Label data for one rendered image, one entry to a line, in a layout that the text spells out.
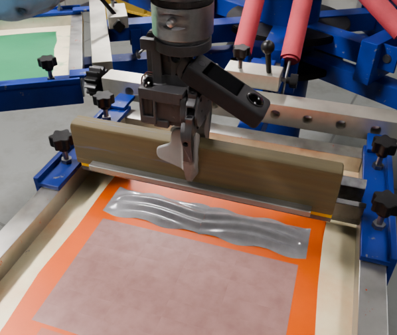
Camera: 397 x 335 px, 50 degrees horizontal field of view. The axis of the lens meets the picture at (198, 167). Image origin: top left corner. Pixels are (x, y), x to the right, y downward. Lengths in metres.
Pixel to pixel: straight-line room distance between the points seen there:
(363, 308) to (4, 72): 1.11
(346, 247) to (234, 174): 0.24
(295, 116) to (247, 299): 0.43
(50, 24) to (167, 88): 1.14
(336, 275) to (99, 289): 0.36
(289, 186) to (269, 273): 0.15
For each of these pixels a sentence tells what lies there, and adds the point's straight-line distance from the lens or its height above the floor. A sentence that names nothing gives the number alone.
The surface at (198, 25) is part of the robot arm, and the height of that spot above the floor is 1.32.
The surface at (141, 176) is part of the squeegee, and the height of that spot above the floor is 1.07.
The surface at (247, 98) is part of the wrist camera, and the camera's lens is 0.55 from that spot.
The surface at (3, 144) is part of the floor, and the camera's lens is 2.87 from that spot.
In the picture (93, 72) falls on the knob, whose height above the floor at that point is 1.05.
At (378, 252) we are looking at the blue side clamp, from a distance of 0.70.
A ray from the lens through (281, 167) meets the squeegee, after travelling 0.59.
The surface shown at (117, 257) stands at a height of 0.96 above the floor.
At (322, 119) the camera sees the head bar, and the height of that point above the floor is 1.02.
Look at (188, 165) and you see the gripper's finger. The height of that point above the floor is 1.12.
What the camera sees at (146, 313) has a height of 0.96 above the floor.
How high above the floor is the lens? 1.49
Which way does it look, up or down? 38 degrees down
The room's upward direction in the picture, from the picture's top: straight up
